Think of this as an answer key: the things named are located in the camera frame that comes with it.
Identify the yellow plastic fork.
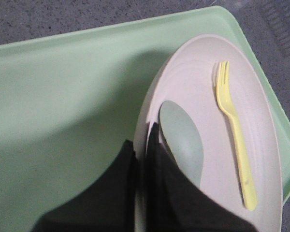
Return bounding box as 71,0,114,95
216,61,258,211

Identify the light green rectangular tray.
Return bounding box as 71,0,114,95
0,6,290,232

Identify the sage green spoon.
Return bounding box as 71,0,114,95
159,101,204,187

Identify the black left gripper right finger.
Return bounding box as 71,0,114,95
145,123,256,232

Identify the beige round plate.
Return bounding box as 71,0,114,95
134,34,282,232

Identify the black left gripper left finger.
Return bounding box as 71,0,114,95
35,140,138,232

